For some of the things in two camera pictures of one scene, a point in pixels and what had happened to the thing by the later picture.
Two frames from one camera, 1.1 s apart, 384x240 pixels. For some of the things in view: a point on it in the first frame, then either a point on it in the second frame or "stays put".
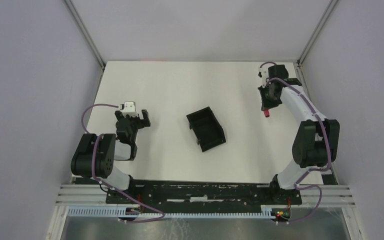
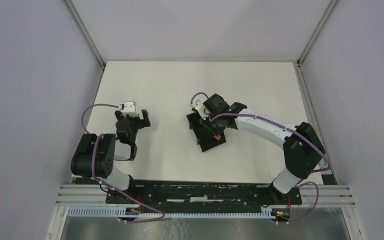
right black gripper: (267, 105) -> (219, 130)
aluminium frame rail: (312, 195) stays put
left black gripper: (142, 122) stays put
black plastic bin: (206, 128) stays put
